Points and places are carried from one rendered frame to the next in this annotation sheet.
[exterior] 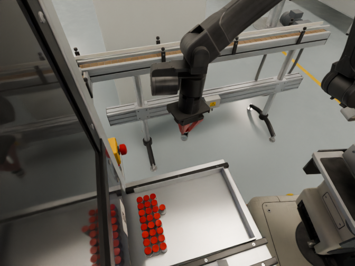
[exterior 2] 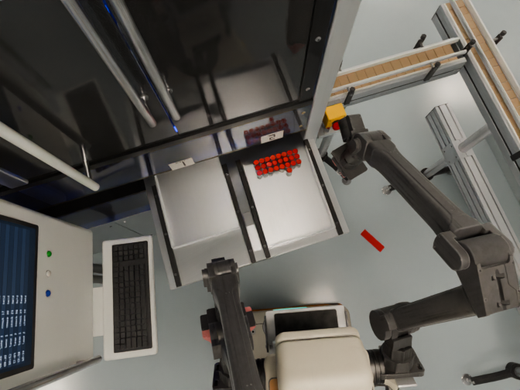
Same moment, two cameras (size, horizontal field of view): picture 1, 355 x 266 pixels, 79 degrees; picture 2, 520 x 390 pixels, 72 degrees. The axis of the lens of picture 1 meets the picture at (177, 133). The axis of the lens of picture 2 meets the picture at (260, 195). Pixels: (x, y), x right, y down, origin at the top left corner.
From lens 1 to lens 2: 0.75 m
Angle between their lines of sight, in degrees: 43
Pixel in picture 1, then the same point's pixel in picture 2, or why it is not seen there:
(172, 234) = (271, 182)
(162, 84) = (342, 127)
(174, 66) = (355, 130)
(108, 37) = not seen: outside the picture
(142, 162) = not seen: hidden behind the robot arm
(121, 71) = (484, 103)
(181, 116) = (336, 154)
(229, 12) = (383, 154)
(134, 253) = (256, 155)
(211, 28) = (371, 144)
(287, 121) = not seen: outside the picture
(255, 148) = (443, 346)
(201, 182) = (319, 206)
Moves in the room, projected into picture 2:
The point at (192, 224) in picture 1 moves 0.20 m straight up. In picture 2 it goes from (279, 198) to (281, 183)
